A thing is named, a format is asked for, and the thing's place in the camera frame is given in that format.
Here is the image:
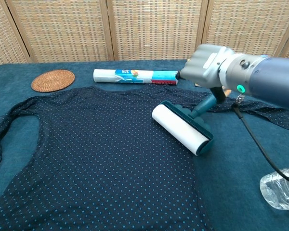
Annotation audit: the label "black and silver right hand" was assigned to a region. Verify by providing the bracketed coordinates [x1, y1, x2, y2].
[177, 44, 233, 104]

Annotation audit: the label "teal lint roller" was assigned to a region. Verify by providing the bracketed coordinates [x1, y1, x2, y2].
[151, 89, 230, 157]

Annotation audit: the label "white plastic bags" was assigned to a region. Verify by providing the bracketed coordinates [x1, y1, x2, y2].
[93, 68, 179, 85]

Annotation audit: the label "dark polka dot shirt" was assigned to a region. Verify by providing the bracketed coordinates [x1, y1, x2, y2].
[0, 85, 289, 231]

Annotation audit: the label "woven bamboo folding screen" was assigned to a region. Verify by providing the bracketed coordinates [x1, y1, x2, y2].
[0, 0, 289, 69]

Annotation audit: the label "blue carpet tablecloth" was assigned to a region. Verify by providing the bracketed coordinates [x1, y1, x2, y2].
[0, 59, 289, 231]

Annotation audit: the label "clear plastic water bottle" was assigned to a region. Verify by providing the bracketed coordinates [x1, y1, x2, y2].
[259, 167, 289, 210]

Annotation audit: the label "round rattan coaster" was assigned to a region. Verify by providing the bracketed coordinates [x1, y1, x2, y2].
[31, 69, 76, 93]

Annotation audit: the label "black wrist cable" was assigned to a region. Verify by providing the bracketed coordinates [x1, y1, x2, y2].
[232, 95, 289, 186]

